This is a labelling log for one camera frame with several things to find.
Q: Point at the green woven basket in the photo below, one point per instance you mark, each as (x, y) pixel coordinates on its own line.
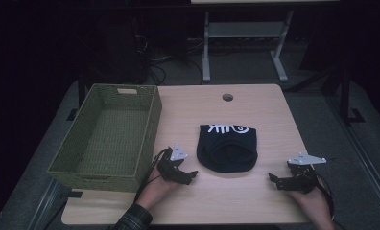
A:
(114, 140)

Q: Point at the black beanie with white print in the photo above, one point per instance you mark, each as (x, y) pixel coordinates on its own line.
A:
(226, 153)

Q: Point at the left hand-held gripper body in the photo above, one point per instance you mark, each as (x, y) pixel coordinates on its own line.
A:
(169, 166)

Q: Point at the grey metal floor rail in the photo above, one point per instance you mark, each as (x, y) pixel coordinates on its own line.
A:
(364, 153)
(47, 204)

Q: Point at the white metal table frame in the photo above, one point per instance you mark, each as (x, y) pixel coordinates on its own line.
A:
(245, 30)

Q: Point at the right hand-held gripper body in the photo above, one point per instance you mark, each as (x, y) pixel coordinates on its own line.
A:
(303, 179)

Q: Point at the black metal stand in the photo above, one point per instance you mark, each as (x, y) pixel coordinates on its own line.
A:
(345, 96)

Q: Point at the person's left hand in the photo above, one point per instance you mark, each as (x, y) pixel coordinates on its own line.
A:
(154, 190)

